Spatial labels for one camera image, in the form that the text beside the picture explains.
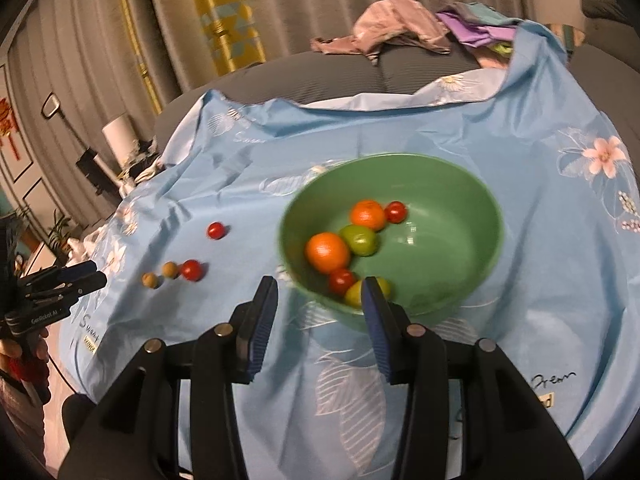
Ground tan longan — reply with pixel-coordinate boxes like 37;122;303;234
142;272;158;289
162;261;180;280

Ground yellow-green tomato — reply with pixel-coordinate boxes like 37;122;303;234
343;276;392;309

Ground red cherry tomato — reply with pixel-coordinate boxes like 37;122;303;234
384;200;408;224
206;221;227;240
180;259;204;282
328;268;357;297

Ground orange tangerine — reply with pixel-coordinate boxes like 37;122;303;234
349;200;387;232
305;232;352;275

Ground green tomato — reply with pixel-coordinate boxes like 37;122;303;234
338;224;380;257

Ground person's left hand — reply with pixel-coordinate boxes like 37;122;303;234
1;325;51;405

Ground potted green plant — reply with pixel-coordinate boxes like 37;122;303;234
48;209;70;256

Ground black white vacuum cleaner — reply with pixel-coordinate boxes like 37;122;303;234
40;92;122;205

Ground light blue floral cloth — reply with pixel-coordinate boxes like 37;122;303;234
60;22;639;479

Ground white cylinder air purifier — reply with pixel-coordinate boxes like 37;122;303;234
102;114;139;169

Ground red Chinese knot ornament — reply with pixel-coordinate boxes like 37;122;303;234
0;98;21;162

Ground green plastic bowl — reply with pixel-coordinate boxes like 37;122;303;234
278;154;504;330

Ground grey curtain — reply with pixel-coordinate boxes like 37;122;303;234
6;0;586;226

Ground yellow patterned curtain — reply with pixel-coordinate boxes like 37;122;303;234
194;0;266;76

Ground grey sofa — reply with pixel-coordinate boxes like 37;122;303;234
153;0;639;164

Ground pink crumpled garment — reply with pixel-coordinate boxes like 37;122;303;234
310;0;451;65

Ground purple garment pile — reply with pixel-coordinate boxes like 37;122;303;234
435;1;522;68

